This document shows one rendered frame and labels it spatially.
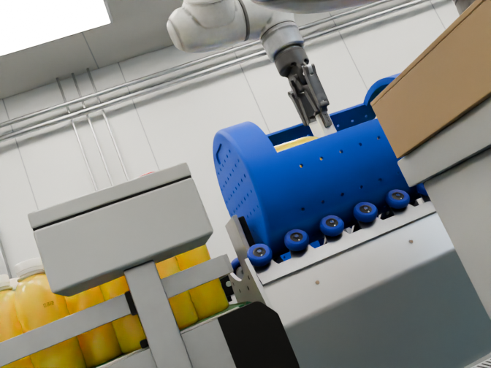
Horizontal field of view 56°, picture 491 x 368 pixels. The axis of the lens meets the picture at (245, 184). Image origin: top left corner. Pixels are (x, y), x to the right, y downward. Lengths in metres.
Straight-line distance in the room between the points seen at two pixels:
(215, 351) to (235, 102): 4.16
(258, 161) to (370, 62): 4.46
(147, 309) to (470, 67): 0.44
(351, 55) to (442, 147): 4.68
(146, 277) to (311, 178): 0.38
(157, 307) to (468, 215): 0.39
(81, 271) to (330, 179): 0.48
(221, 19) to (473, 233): 0.69
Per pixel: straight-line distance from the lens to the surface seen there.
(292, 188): 0.84
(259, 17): 1.10
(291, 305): 0.81
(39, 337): 0.72
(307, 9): 0.52
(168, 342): 0.60
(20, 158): 4.83
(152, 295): 0.60
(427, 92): 0.54
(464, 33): 0.48
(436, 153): 0.58
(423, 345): 0.95
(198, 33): 1.05
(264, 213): 0.83
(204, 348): 0.69
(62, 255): 0.58
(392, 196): 0.94
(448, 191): 0.61
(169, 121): 4.65
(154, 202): 0.59
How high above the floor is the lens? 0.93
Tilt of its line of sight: 11 degrees up
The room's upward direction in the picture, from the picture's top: 23 degrees counter-clockwise
